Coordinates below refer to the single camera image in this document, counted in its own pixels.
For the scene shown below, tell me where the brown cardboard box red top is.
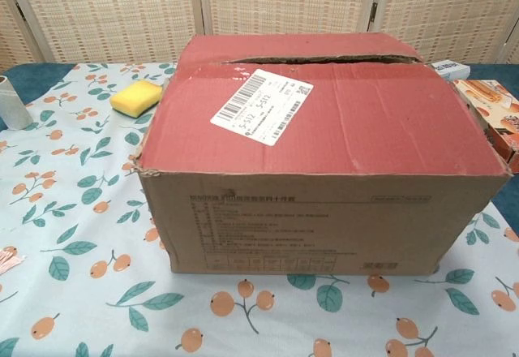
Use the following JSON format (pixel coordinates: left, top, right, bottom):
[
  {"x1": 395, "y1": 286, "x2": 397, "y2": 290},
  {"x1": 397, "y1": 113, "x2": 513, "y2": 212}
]
[{"x1": 135, "y1": 32, "x2": 513, "y2": 279}]

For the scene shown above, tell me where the white toothpaste box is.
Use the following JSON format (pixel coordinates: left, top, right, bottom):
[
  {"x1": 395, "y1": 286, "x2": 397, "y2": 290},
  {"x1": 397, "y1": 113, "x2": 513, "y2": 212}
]
[{"x1": 430, "y1": 59, "x2": 471, "y2": 82}]

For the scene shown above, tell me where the orange biscuit box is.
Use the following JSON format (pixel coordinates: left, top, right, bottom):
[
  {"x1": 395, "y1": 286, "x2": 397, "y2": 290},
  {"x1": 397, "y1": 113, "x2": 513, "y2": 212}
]
[{"x1": 452, "y1": 80, "x2": 519, "y2": 162}]

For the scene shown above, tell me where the grey cardboard tube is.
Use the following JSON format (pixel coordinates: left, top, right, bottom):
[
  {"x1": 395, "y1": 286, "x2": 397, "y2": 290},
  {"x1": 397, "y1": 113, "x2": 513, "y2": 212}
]
[{"x1": 0, "y1": 75, "x2": 33, "y2": 131}]

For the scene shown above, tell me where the yellow sponge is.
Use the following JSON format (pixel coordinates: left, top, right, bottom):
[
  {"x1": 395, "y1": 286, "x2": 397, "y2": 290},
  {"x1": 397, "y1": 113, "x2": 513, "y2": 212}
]
[{"x1": 109, "y1": 80, "x2": 163, "y2": 115}]

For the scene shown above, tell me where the floral fruit print tablecloth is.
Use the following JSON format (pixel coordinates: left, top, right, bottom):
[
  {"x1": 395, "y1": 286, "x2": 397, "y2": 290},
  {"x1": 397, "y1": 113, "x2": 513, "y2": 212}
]
[{"x1": 0, "y1": 61, "x2": 519, "y2": 357}]

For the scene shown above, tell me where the bamboo folding screen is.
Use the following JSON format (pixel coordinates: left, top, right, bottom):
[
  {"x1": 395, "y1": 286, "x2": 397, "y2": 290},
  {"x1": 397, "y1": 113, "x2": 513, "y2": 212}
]
[{"x1": 0, "y1": 0, "x2": 519, "y2": 72}]

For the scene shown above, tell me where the pink wire bundle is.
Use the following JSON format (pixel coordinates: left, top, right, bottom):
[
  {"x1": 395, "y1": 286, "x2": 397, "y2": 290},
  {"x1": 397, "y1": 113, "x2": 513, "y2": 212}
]
[{"x1": 0, "y1": 246, "x2": 28, "y2": 271}]

